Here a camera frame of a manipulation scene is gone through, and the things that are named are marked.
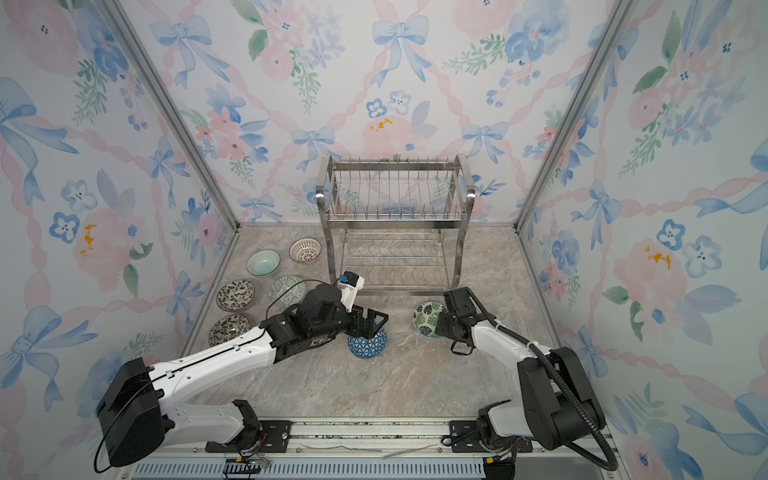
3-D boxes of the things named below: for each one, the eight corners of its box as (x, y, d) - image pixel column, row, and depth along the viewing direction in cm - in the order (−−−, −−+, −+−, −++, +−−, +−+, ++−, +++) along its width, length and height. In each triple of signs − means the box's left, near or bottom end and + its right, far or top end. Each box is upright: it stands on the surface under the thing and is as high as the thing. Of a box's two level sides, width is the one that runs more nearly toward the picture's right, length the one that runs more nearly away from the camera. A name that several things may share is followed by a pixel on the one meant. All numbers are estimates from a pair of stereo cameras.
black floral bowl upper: (217, 312, 97) (211, 306, 94) (228, 286, 103) (223, 279, 100) (249, 312, 97) (244, 306, 94) (258, 286, 103) (253, 279, 100)
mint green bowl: (247, 279, 105) (242, 272, 101) (255, 257, 111) (251, 249, 108) (278, 280, 105) (274, 272, 101) (284, 257, 111) (281, 249, 108)
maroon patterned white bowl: (289, 263, 110) (286, 255, 106) (294, 245, 115) (291, 237, 112) (321, 263, 110) (319, 255, 106) (324, 245, 115) (322, 237, 112)
